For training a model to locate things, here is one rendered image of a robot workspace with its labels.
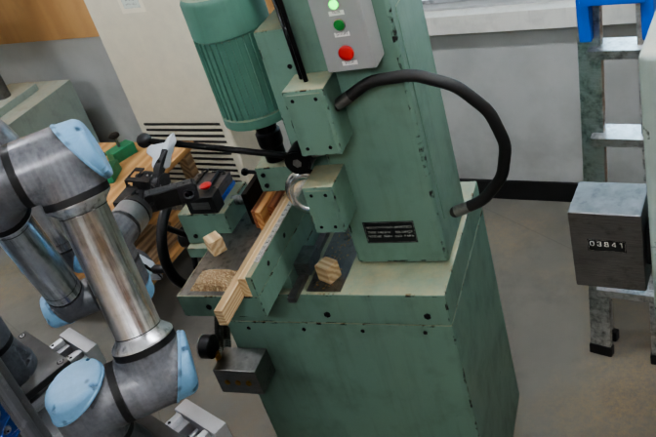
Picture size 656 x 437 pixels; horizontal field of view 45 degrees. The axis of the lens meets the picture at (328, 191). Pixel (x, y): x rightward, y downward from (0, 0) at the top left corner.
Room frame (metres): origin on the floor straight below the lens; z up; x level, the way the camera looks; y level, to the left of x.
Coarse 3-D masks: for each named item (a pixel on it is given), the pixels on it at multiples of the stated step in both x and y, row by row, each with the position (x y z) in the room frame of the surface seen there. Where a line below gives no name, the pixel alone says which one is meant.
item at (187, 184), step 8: (168, 184) 1.51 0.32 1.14; (176, 184) 1.51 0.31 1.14; (184, 184) 1.50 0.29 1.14; (192, 184) 1.50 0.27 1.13; (144, 192) 1.51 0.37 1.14; (152, 192) 1.50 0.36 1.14; (160, 192) 1.49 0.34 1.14; (168, 192) 1.49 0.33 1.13; (176, 192) 1.49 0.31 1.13; (184, 192) 1.49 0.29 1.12; (192, 192) 1.50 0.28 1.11; (152, 200) 1.49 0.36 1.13; (160, 200) 1.49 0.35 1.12; (168, 200) 1.49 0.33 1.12; (176, 200) 1.50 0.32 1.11; (184, 200) 1.50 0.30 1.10; (192, 200) 1.50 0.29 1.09; (152, 208) 1.49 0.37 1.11; (160, 208) 1.49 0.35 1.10
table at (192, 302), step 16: (240, 224) 1.66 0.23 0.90; (304, 224) 1.61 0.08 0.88; (224, 240) 1.62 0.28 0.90; (240, 240) 1.59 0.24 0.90; (304, 240) 1.58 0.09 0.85; (192, 256) 1.68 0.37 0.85; (208, 256) 1.57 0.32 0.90; (224, 256) 1.55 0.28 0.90; (240, 256) 1.53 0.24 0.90; (288, 256) 1.50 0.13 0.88; (192, 272) 1.52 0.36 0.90; (272, 272) 1.43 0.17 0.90; (288, 272) 1.48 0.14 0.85; (272, 288) 1.41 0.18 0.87; (192, 304) 1.44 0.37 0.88; (208, 304) 1.42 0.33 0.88; (240, 304) 1.38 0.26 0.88; (256, 304) 1.36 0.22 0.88; (272, 304) 1.39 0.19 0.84
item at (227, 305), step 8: (280, 200) 1.65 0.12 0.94; (272, 216) 1.59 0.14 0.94; (264, 232) 1.53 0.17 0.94; (256, 240) 1.51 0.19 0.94; (248, 256) 1.46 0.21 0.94; (240, 272) 1.41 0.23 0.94; (232, 280) 1.39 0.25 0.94; (232, 288) 1.36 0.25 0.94; (240, 288) 1.37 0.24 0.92; (224, 296) 1.34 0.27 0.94; (232, 296) 1.34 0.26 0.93; (240, 296) 1.36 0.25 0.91; (224, 304) 1.31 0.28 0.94; (232, 304) 1.33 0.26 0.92; (216, 312) 1.30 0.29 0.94; (224, 312) 1.30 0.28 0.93; (232, 312) 1.32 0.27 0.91; (224, 320) 1.30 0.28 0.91
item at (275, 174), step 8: (264, 160) 1.69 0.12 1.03; (256, 168) 1.67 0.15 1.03; (264, 168) 1.66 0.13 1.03; (272, 168) 1.65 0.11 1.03; (280, 168) 1.64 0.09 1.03; (264, 176) 1.66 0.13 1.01; (272, 176) 1.65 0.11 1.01; (280, 176) 1.64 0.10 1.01; (288, 176) 1.63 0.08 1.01; (264, 184) 1.67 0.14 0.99; (272, 184) 1.65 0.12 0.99; (280, 184) 1.65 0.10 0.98
